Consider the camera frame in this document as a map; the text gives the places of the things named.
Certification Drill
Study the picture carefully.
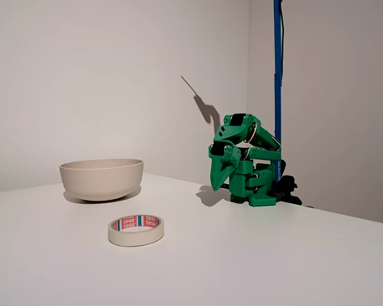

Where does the beige round bowl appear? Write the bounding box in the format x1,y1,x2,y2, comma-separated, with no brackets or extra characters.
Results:
59,158,145,202

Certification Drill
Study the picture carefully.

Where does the black table clamp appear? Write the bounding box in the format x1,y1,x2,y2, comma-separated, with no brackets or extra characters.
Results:
273,159,315,208

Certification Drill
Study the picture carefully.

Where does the beige masking tape roll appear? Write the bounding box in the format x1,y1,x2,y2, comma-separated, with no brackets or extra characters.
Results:
107,215,165,247

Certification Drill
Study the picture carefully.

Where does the black cable on pole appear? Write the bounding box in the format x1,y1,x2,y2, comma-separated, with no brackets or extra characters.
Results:
279,0,287,74

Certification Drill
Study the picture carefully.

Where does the blue upright pole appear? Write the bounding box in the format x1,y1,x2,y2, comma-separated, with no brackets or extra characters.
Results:
272,0,285,184

